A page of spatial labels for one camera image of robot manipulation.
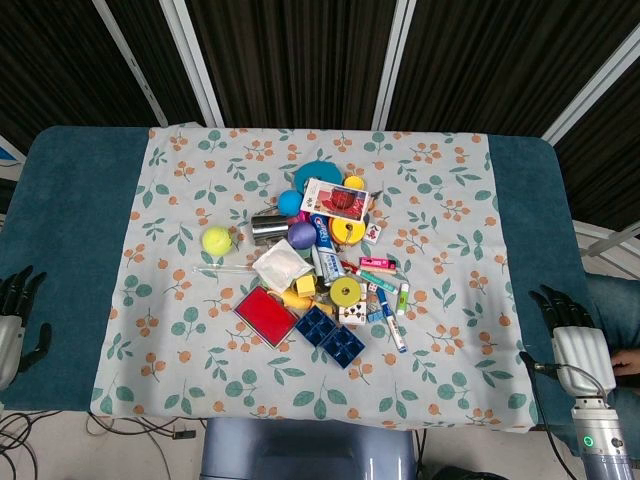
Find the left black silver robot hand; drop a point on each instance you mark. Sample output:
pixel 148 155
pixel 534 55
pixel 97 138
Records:
pixel 11 332

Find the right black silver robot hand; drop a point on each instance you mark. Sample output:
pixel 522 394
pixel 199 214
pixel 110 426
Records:
pixel 582 357

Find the bystander bare hand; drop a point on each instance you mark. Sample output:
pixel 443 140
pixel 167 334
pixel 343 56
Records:
pixel 627 362

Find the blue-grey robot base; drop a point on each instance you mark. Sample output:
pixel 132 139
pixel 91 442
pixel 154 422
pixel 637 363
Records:
pixel 300 450

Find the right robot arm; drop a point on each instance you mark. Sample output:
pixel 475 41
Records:
pixel 602 440

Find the pink fabric piece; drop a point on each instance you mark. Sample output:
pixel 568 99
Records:
pixel 302 217

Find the teal round disc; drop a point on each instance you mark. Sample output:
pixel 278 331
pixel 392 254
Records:
pixel 312 172

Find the teal towel table cover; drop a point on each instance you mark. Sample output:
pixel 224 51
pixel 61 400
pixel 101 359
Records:
pixel 75 250

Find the green white glue stick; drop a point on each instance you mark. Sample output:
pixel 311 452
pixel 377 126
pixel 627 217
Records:
pixel 403 298

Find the white marker blue cap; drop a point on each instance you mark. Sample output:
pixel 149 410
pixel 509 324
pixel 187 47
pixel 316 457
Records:
pixel 395 330

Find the floral patterned tablecloth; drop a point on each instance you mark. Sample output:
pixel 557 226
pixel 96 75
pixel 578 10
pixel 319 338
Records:
pixel 200 360

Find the blue binder clip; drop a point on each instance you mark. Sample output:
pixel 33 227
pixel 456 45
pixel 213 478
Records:
pixel 374 315

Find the teal pen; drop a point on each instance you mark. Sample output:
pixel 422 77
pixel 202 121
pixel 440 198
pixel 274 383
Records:
pixel 377 279

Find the clear plastic rod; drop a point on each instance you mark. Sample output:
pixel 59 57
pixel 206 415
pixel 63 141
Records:
pixel 222 270

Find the white dice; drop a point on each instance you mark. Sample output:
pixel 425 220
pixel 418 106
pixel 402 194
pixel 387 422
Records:
pixel 372 288

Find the yellow-green tennis ball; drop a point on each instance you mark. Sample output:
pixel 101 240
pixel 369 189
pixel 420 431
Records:
pixel 216 241

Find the pink lighter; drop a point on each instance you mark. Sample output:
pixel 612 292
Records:
pixel 377 262

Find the blue four-cell tray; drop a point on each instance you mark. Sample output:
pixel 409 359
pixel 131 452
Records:
pixel 342 346

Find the white mahjong tile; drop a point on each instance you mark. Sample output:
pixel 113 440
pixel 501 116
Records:
pixel 373 233

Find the red ink pad case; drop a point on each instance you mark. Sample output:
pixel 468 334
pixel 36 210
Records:
pixel 265 312

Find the orange-yellow tape roll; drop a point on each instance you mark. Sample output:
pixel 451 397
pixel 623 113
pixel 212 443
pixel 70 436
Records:
pixel 350 227

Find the shiny metal cup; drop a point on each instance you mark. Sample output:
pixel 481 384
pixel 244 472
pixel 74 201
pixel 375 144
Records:
pixel 267 229

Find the white plastic packet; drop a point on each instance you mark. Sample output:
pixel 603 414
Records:
pixel 280 265

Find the Crest toothpaste tube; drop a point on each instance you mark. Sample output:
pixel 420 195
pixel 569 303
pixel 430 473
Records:
pixel 325 245

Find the yellow toy banana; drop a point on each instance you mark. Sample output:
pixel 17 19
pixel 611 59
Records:
pixel 295 301

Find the yellow foam cube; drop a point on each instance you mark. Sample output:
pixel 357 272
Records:
pixel 305 286

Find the small yellow disc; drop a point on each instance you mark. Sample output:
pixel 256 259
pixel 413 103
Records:
pixel 354 181

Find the red picture card box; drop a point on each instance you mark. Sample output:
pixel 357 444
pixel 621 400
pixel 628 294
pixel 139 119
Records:
pixel 336 200

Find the purple ball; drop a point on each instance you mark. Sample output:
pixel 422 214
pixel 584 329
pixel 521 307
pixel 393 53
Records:
pixel 301 234

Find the blue foam ball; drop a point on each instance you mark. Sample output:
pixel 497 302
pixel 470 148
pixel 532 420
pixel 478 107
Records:
pixel 290 201

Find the white metal frame post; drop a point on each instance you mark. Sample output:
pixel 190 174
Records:
pixel 192 62
pixel 131 62
pixel 395 62
pixel 590 105

